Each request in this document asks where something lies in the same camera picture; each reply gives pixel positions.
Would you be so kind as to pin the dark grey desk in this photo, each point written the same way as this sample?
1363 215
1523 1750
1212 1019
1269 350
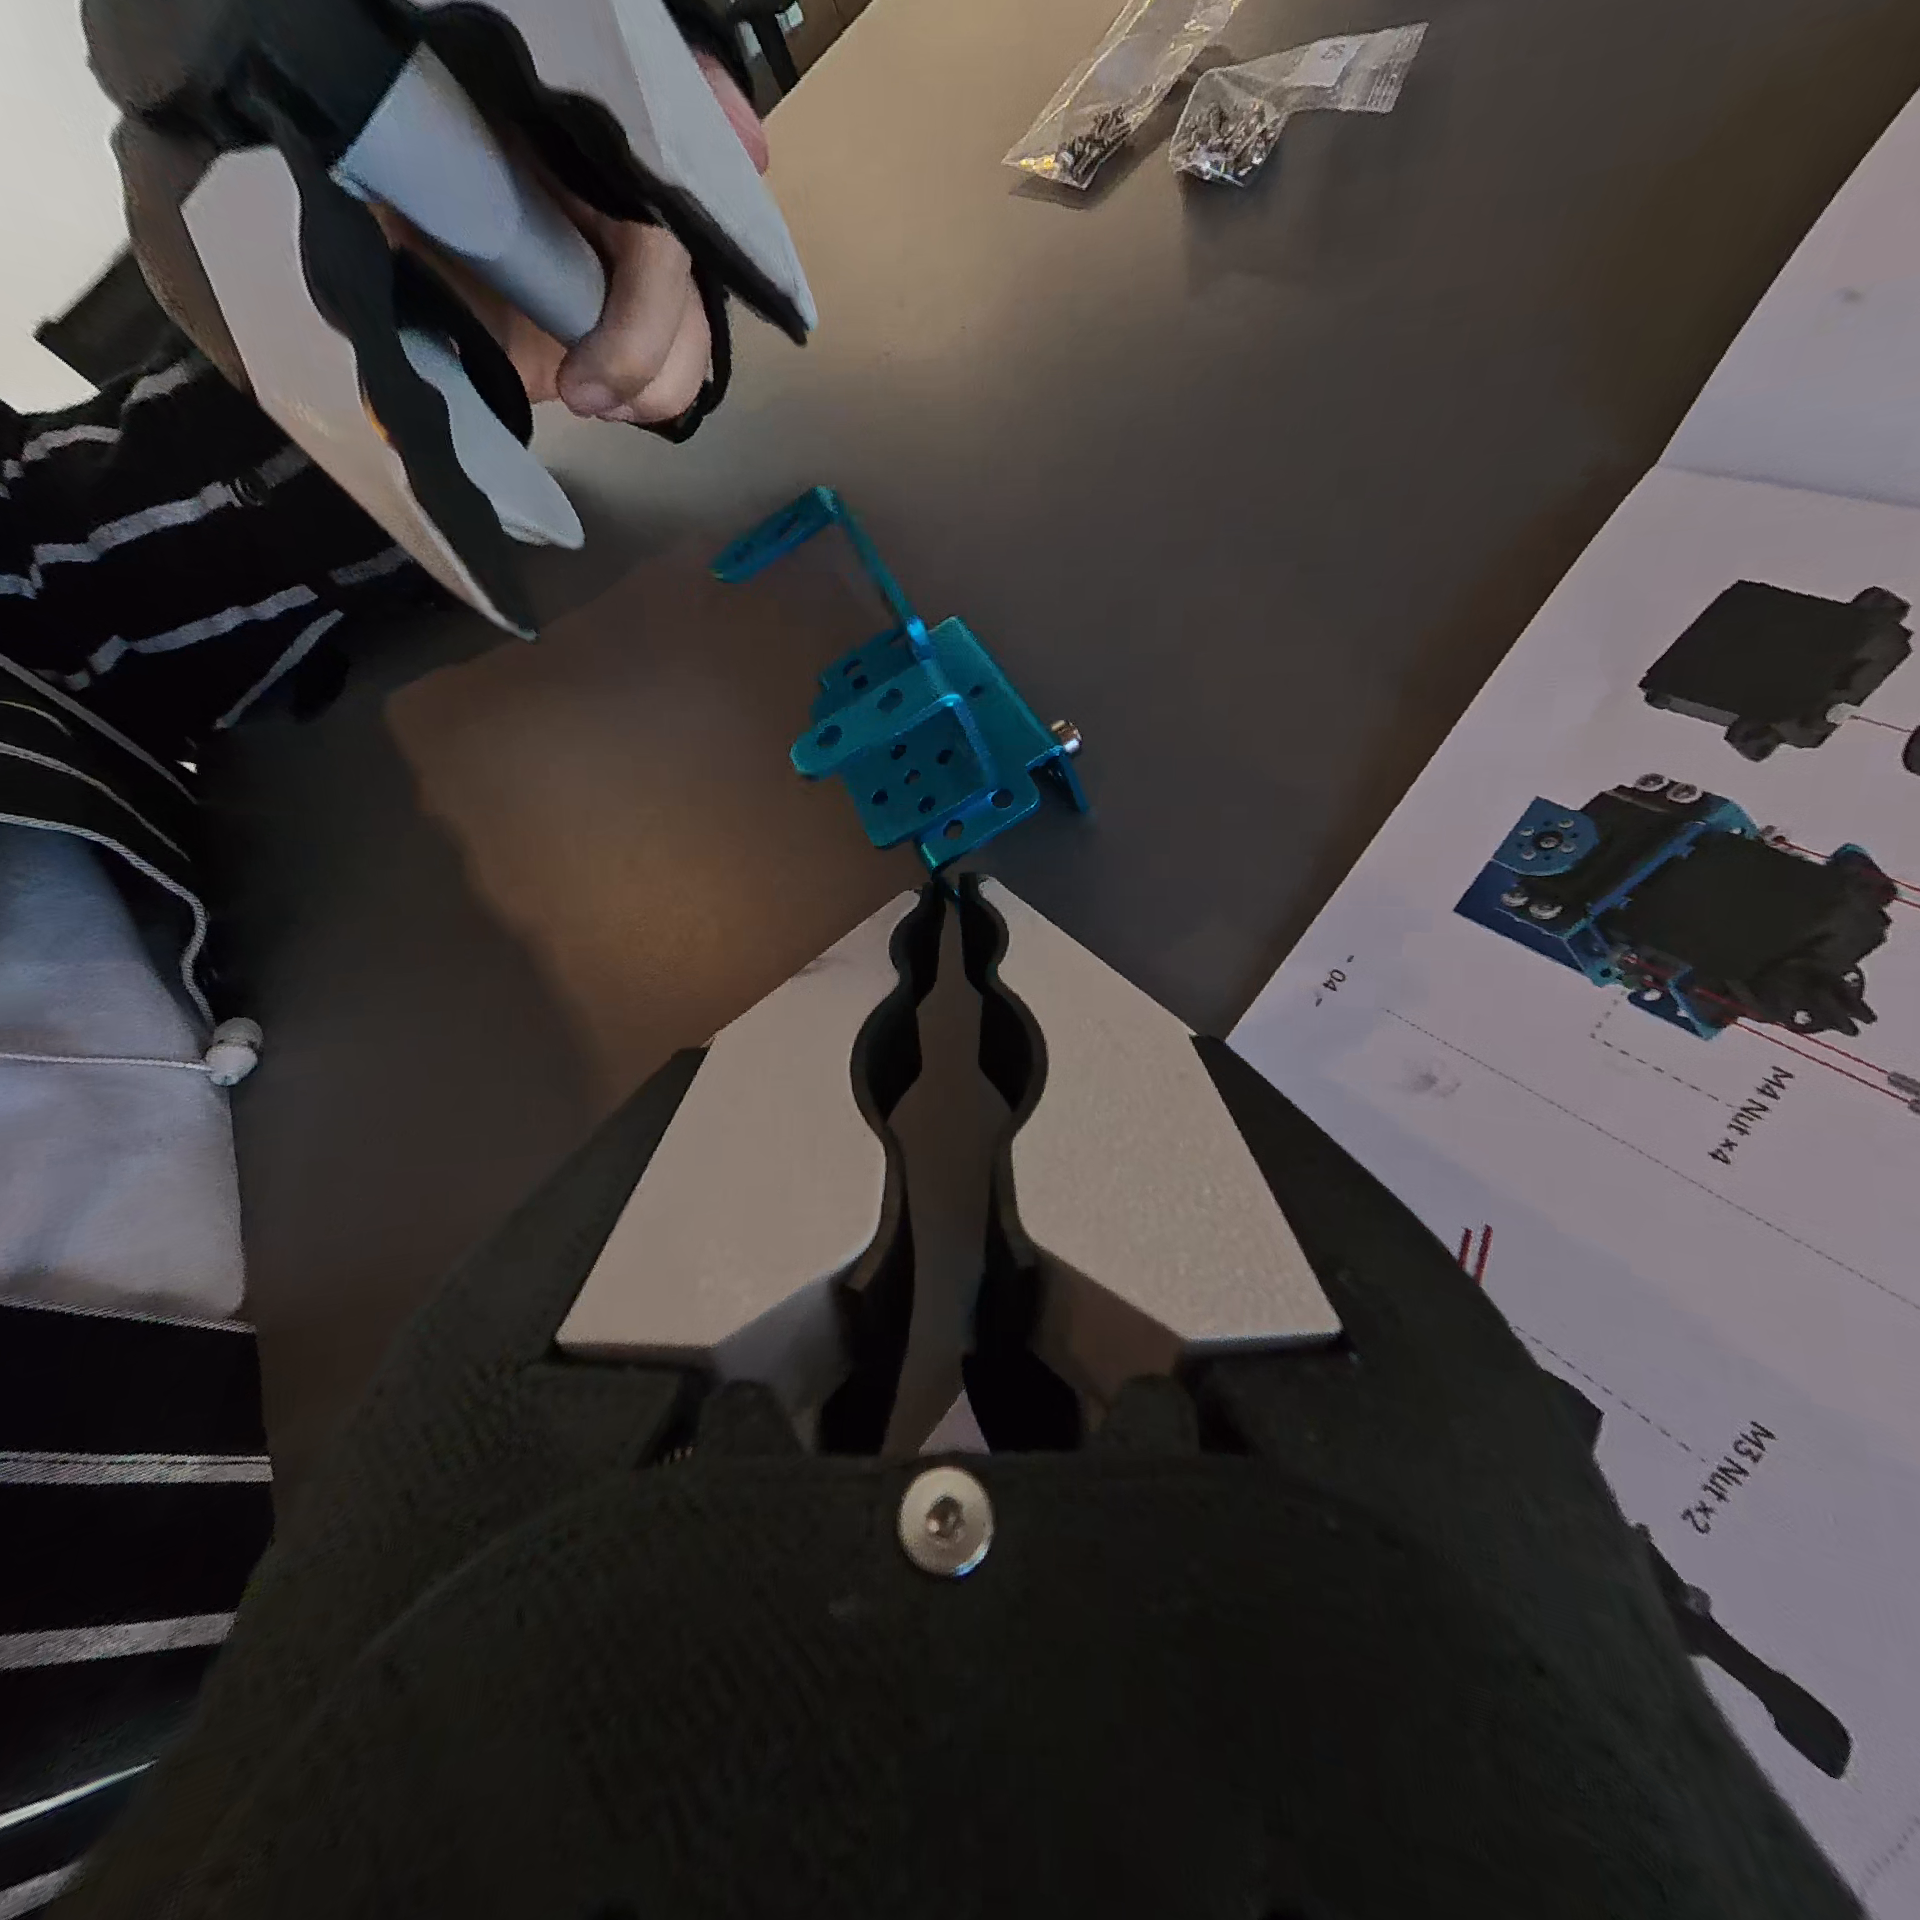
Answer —
1204 450

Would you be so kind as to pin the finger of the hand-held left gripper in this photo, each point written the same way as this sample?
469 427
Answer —
687 121
285 331

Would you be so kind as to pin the blue metal bracket assembly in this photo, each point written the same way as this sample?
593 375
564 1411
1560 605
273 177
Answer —
917 733

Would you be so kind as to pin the printed instruction manual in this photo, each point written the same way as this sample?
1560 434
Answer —
1766 375

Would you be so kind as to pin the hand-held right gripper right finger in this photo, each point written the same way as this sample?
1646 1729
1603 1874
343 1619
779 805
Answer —
1159 1202

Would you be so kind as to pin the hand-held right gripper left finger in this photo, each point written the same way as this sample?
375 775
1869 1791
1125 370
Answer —
753 1202

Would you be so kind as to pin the clear bag of screws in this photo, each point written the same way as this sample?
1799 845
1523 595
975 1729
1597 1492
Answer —
1103 129
1276 106

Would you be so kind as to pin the person's left hand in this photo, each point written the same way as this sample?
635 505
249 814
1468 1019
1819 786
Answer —
629 348

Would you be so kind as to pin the person's torso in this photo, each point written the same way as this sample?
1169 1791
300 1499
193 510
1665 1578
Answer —
107 1124

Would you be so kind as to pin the person's left forearm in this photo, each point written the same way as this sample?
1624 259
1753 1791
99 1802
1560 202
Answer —
153 522

